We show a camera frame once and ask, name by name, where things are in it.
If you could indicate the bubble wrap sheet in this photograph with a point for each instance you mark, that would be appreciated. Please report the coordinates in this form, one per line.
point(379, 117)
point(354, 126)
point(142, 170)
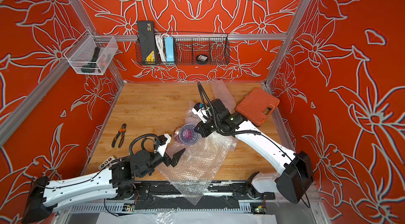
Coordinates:
point(198, 165)

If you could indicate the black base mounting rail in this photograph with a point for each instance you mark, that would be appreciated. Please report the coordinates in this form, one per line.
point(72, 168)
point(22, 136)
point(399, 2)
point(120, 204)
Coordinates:
point(162, 195)

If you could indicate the clear acrylic wall bin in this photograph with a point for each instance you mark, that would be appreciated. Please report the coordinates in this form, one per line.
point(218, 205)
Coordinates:
point(81, 51)

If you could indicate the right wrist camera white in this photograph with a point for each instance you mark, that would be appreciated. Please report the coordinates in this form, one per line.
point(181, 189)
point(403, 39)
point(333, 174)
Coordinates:
point(201, 112)

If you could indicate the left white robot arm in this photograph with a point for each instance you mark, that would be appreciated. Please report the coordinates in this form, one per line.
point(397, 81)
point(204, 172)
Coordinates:
point(115, 182)

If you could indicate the bubble wrapped bundle rear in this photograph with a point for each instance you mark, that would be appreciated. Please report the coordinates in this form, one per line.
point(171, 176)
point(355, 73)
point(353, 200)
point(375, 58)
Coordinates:
point(222, 93)

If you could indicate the black wire wall basket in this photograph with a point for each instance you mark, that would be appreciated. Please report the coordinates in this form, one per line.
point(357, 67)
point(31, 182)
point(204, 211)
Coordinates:
point(188, 45)

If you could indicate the purple blue glass vase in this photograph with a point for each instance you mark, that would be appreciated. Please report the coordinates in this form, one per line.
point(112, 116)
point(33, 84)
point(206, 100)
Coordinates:
point(187, 134)

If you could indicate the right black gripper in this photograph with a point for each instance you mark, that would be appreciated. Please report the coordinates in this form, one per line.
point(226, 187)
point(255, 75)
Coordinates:
point(203, 131)

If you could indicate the bubble wrapped bundle middle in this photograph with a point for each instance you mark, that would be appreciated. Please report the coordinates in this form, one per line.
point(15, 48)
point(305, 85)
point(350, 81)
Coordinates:
point(190, 117)

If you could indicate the small black round device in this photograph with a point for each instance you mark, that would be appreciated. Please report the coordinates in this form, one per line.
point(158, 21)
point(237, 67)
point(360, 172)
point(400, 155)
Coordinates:
point(202, 59)

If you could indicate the black box with yellow label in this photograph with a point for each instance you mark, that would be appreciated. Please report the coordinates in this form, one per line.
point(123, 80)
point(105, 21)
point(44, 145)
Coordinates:
point(146, 38)

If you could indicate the dark green handled tool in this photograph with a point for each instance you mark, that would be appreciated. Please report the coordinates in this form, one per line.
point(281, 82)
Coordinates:
point(91, 66)

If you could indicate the white button control box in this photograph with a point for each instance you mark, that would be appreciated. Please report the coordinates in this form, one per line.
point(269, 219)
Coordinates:
point(106, 163)

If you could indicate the orange black pliers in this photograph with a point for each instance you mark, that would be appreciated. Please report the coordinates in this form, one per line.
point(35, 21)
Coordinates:
point(120, 136)

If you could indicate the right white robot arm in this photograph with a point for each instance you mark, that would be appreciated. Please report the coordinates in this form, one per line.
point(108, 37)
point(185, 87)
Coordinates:
point(293, 175)

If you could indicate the bubble wrapped bundle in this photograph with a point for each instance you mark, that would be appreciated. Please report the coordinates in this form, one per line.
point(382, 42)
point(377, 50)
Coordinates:
point(190, 117)
point(222, 93)

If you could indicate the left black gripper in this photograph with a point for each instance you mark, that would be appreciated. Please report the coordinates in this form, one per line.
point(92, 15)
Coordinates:
point(176, 157)

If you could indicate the light blue box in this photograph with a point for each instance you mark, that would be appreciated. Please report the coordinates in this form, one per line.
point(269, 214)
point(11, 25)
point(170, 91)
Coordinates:
point(169, 48)

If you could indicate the orange plastic tool case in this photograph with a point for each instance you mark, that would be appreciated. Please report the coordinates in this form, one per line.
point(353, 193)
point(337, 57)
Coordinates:
point(257, 106)

